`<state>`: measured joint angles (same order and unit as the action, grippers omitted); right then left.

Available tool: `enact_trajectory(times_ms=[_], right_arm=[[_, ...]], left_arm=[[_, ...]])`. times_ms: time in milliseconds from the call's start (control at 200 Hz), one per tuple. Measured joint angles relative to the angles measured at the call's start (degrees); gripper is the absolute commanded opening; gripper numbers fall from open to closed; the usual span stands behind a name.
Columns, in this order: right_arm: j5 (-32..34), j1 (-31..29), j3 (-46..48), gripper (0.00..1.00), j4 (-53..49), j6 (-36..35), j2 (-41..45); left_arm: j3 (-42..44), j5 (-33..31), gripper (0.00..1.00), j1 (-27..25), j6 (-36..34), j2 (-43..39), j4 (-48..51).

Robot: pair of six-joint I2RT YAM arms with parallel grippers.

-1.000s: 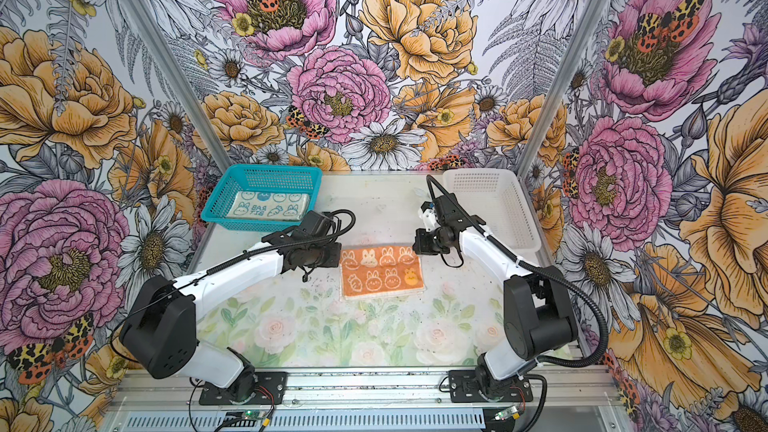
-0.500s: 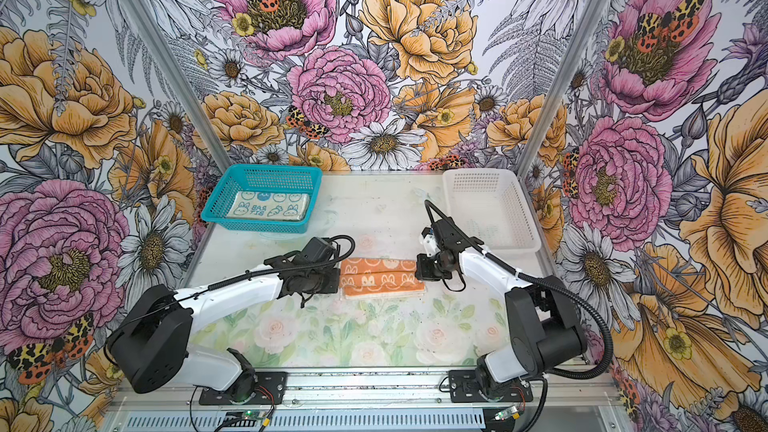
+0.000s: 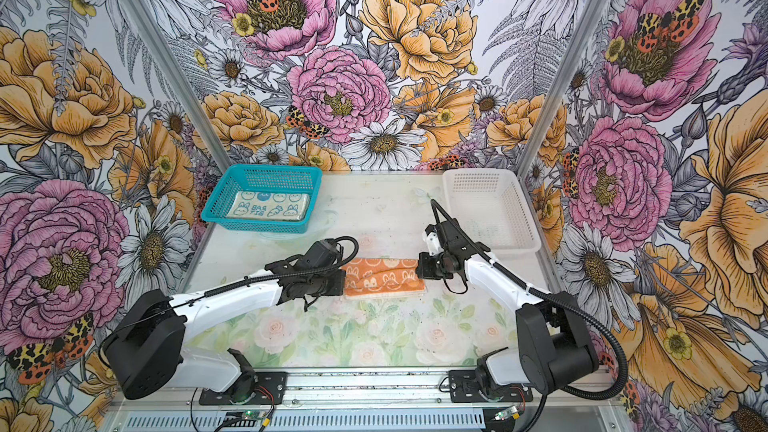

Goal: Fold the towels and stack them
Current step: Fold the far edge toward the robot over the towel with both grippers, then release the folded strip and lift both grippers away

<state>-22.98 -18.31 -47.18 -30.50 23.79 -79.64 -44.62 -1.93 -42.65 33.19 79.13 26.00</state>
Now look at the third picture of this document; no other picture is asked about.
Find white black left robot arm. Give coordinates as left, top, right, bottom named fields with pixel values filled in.
left=101, top=236, right=359, bottom=404

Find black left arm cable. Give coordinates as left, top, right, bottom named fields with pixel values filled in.
left=98, top=235, right=360, bottom=432

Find teal plastic basket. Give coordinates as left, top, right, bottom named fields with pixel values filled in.
left=201, top=164, right=323, bottom=234

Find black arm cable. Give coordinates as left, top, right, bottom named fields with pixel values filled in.
left=98, top=235, right=360, bottom=432
left=430, top=199, right=629, bottom=432

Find aluminium corner post left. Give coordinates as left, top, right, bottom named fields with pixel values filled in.
left=120, top=0, right=232, bottom=172

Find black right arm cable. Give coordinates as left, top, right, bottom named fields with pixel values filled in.
left=430, top=199, right=629, bottom=432

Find cream towel blue swirls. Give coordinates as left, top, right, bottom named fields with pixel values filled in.
left=226, top=191, right=311, bottom=222

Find white plastic laundry basket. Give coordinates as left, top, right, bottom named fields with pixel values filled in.
left=442, top=168, right=541, bottom=255

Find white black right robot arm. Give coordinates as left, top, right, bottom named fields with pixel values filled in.
left=416, top=219, right=610, bottom=401

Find orange and white towel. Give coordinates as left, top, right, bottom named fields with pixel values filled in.
left=343, top=258, right=426, bottom=299

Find aluminium corner post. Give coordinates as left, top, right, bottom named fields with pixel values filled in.
left=515, top=0, right=610, bottom=178
left=120, top=0, right=232, bottom=172

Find aluminium corner post right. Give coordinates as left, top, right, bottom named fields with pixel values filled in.
left=515, top=0, right=610, bottom=178

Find aluminium front rail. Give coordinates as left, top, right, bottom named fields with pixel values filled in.
left=102, top=367, right=633, bottom=431

